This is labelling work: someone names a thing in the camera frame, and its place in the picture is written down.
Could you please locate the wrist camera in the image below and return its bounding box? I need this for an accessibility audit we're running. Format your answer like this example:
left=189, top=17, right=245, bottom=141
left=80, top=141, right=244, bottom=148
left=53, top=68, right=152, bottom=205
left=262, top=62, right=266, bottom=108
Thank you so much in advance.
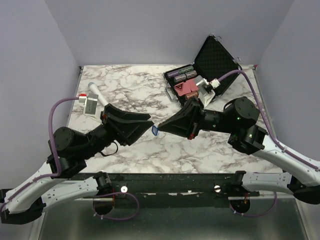
left=78, top=93, right=100, bottom=122
left=194, top=75, right=220, bottom=107

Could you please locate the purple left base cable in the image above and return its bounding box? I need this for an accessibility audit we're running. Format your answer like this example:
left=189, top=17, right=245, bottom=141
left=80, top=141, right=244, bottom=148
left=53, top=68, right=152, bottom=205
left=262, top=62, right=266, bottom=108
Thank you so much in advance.
left=93, top=187, right=142, bottom=221

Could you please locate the black table front rail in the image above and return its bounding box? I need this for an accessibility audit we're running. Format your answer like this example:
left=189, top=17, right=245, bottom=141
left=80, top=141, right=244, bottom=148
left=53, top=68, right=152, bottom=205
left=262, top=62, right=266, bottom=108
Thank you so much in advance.
left=69, top=172, right=276, bottom=208

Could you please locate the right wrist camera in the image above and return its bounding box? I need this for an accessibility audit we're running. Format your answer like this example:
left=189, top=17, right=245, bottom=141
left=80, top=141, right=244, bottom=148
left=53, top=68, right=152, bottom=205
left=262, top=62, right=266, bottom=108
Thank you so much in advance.
left=194, top=75, right=220, bottom=107

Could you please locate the white microphone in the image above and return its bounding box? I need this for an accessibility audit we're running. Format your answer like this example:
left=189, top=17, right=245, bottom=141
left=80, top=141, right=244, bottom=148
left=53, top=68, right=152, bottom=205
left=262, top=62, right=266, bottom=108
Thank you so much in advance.
left=88, top=82, right=109, bottom=106

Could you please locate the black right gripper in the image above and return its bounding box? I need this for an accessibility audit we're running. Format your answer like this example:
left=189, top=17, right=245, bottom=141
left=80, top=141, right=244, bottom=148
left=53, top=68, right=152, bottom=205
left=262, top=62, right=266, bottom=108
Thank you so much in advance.
left=157, top=96, right=236, bottom=140

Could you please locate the brown chip stack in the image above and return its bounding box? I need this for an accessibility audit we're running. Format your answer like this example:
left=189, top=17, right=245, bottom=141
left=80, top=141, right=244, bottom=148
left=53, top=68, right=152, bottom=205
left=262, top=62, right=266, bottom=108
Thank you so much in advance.
left=184, top=91, right=199, bottom=100

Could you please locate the blue plastic key tag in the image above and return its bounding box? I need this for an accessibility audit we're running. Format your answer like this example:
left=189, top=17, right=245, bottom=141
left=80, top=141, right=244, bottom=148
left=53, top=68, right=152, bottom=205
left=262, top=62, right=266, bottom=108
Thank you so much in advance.
left=151, top=125, right=159, bottom=136

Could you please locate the green chip stack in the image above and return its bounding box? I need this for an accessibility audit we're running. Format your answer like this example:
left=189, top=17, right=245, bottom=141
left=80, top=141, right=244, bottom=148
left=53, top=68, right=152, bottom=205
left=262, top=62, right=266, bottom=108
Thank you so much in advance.
left=178, top=65, right=194, bottom=75

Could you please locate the pink playing card deck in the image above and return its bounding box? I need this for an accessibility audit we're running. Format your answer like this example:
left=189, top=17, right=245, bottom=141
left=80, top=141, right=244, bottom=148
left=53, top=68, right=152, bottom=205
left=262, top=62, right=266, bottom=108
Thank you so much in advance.
left=174, top=82, right=192, bottom=97

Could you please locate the purple chip stack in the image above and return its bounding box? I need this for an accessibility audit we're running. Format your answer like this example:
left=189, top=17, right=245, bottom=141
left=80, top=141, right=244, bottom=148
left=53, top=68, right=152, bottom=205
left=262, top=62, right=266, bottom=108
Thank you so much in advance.
left=167, top=70, right=181, bottom=78

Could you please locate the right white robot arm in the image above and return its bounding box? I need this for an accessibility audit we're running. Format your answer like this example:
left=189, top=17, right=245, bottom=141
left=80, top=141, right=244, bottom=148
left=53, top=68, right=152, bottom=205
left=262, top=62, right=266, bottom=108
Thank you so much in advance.
left=157, top=97, right=320, bottom=205

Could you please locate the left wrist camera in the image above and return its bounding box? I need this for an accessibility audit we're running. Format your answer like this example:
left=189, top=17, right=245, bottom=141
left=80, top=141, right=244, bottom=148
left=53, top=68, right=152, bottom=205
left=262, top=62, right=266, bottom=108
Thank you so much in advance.
left=78, top=93, right=100, bottom=122

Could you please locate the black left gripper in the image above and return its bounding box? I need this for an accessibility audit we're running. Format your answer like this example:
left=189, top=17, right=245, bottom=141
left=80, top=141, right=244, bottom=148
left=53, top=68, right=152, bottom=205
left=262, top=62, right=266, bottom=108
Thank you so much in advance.
left=80, top=103, right=155, bottom=160

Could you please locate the black poker chip case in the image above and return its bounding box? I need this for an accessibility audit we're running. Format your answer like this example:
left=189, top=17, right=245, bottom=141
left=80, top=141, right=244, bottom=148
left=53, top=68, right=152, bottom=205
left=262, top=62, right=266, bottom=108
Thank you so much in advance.
left=163, top=34, right=242, bottom=106

